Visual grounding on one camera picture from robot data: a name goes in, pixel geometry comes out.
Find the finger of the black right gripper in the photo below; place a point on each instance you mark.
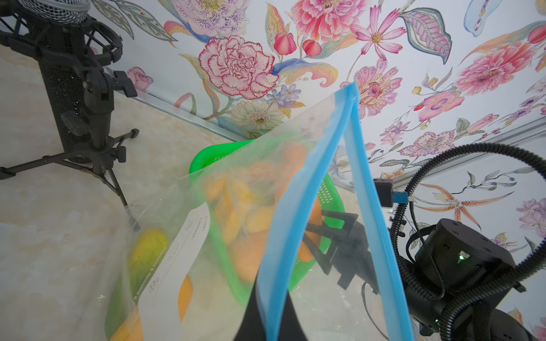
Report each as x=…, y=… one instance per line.
x=336, y=227

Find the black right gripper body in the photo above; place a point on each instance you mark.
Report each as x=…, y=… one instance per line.
x=352, y=257

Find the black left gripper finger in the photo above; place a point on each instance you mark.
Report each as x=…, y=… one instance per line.
x=253, y=329

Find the clear zip-top bag blue zipper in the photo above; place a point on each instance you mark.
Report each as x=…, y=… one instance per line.
x=321, y=157

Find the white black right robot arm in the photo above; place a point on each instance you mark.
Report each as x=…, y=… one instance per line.
x=452, y=285

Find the green plastic basket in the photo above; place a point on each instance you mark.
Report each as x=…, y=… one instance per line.
x=243, y=203

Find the black tripod microphone stand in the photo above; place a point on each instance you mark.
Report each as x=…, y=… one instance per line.
x=102, y=47

